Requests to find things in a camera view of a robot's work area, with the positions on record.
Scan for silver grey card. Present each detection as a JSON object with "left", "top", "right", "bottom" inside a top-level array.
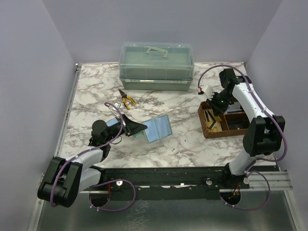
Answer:
[{"left": 225, "top": 102, "right": 243, "bottom": 114}]

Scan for gold magnetic stripe card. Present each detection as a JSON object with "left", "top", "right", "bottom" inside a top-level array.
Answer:
[{"left": 205, "top": 112, "right": 222, "bottom": 129}]

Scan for light green card holder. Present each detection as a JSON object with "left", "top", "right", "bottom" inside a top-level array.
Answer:
[{"left": 132, "top": 114, "right": 173, "bottom": 143}]

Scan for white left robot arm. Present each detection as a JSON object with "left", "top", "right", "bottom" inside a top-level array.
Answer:
[{"left": 37, "top": 114, "right": 147, "bottom": 207}]

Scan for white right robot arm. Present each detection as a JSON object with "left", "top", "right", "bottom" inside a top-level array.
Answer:
[{"left": 207, "top": 65, "right": 287, "bottom": 176}]

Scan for brown woven basket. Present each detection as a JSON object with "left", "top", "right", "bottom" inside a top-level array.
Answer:
[{"left": 198, "top": 102, "right": 250, "bottom": 139}]

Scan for green clear-lid storage box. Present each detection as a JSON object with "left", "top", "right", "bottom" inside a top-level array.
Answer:
[{"left": 119, "top": 42, "right": 194, "bottom": 91}]

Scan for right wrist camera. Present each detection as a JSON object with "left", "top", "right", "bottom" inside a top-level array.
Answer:
[{"left": 199, "top": 85, "right": 215, "bottom": 101}]

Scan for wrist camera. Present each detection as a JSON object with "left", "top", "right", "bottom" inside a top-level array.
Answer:
[
  {"left": 109, "top": 103, "right": 121, "bottom": 117},
  {"left": 199, "top": 85, "right": 215, "bottom": 101}
]

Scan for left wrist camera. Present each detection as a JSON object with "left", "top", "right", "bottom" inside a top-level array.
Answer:
[{"left": 109, "top": 103, "right": 121, "bottom": 117}]

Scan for yellow handled pliers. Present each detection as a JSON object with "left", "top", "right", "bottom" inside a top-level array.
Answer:
[{"left": 118, "top": 89, "right": 136, "bottom": 110}]

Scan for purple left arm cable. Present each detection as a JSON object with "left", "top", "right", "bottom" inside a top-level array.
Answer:
[{"left": 50, "top": 102, "right": 137, "bottom": 213}]

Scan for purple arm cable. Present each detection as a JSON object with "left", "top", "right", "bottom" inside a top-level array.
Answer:
[
  {"left": 50, "top": 102, "right": 137, "bottom": 213},
  {"left": 197, "top": 64, "right": 288, "bottom": 210}
]

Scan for aluminium frame rail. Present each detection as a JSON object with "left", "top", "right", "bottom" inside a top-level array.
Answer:
[{"left": 38, "top": 63, "right": 81, "bottom": 207}]

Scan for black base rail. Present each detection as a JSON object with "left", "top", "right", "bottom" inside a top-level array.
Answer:
[{"left": 96, "top": 167, "right": 249, "bottom": 201}]

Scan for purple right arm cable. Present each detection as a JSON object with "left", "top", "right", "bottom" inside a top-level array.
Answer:
[{"left": 197, "top": 64, "right": 288, "bottom": 210}]

